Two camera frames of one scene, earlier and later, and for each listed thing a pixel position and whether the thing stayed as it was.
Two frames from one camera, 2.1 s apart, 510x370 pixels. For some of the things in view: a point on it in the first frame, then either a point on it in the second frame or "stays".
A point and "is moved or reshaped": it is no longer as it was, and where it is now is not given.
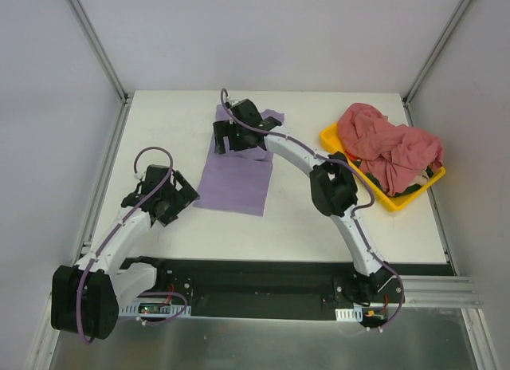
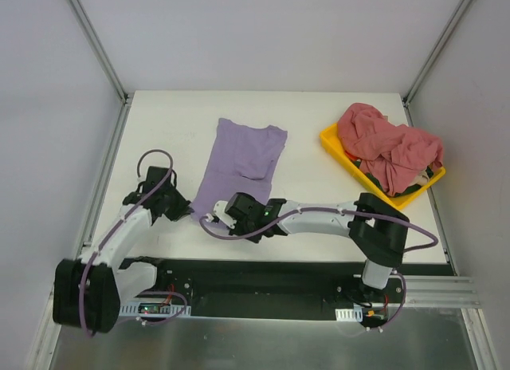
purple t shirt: x=238 y=180 is moved or reshaped
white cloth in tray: x=423 y=178 stays
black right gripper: x=225 y=135 → x=233 y=217
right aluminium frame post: x=464 y=4 stays
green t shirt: x=357 y=163 stays
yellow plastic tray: x=331 y=138 stays
